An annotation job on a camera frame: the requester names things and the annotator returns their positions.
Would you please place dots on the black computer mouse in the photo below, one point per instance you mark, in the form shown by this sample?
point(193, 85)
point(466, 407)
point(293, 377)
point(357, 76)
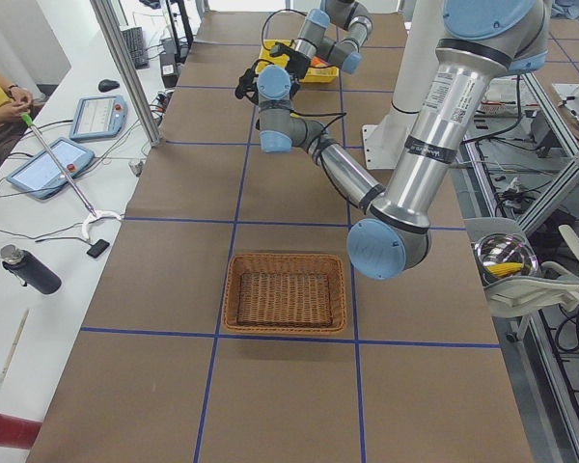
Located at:
point(107, 85)

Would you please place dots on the black keyboard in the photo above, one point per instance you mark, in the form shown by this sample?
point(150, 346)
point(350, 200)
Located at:
point(135, 44)

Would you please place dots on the teach pendant tablet far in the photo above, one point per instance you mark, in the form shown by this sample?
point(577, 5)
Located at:
point(98, 117)

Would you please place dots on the small black device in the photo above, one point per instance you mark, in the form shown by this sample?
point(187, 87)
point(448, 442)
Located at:
point(98, 248)

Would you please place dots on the steel bowl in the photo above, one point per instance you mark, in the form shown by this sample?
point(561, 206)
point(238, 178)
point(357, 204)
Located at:
point(504, 247)

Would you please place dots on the yellow corn toy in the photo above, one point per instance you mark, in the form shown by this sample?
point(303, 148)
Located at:
point(505, 269)

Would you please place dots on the teach pendant tablet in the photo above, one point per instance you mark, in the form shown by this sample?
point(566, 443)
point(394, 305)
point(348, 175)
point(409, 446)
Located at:
point(98, 117)
point(41, 178)

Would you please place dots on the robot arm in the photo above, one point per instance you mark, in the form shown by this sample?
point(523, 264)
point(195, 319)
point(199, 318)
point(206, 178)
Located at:
point(481, 41)
point(334, 32)

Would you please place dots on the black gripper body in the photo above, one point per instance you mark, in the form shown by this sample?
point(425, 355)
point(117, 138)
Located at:
point(296, 62)

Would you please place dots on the wooden chopstick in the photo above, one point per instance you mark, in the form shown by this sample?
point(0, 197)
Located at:
point(12, 350)

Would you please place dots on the black water bottle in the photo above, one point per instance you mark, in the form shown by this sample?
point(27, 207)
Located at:
point(31, 271)

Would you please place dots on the reacher grabber stick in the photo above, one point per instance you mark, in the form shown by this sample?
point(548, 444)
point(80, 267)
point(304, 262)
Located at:
point(94, 214)

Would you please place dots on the red cylinder object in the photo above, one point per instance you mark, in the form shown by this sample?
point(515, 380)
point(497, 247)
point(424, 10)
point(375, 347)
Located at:
point(18, 433)

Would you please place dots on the brown wicker basket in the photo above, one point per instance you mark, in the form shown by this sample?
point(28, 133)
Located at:
point(285, 293)

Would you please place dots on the teach pendant tablet near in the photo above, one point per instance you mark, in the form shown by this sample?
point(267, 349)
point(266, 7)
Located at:
point(41, 178)

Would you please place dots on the yellow woven basket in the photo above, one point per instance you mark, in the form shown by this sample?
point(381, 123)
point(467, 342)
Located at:
point(319, 72)

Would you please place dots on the aluminium frame post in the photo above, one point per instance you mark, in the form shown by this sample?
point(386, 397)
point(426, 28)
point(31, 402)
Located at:
point(110, 28)

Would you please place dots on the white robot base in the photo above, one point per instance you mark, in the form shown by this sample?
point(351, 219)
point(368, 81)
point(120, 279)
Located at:
point(383, 143)

